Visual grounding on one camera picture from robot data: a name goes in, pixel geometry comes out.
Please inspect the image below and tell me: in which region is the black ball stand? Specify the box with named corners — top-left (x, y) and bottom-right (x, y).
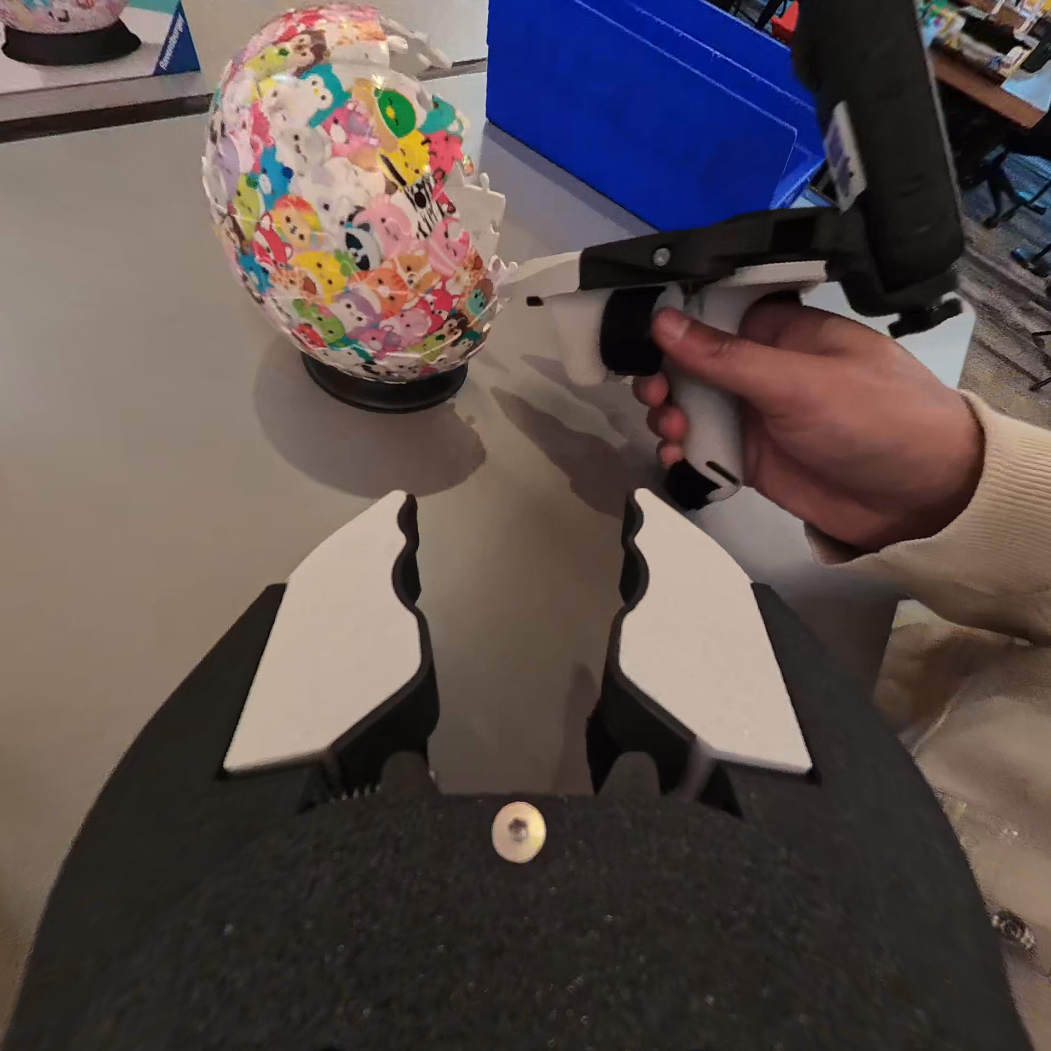
top-left (304, 345), bottom-right (471, 413)

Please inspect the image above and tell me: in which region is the wooden desk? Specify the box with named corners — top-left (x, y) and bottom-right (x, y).
top-left (928, 42), bottom-right (1051, 136)

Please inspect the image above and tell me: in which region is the person's right hand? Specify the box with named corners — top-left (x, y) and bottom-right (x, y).
top-left (633, 296), bottom-right (986, 553)

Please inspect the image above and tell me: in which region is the beige hoodie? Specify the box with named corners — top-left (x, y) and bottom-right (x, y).
top-left (876, 605), bottom-right (1051, 1051)

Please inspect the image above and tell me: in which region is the blue plastic bin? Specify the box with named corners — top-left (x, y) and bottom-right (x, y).
top-left (485, 1), bottom-right (830, 234)

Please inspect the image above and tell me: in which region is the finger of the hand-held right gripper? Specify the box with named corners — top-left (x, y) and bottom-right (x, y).
top-left (501, 255), bottom-right (596, 310)

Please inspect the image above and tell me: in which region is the puzzle box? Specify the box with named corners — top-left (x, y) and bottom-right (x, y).
top-left (1, 1), bottom-right (203, 95)

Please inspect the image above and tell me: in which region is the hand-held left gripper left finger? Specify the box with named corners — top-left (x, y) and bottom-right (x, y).
top-left (226, 490), bottom-right (440, 776)

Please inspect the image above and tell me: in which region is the colourful puzzle ball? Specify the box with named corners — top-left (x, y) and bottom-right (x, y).
top-left (203, 5), bottom-right (513, 372)

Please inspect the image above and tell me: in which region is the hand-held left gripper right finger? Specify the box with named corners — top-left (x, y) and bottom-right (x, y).
top-left (588, 488), bottom-right (816, 776)

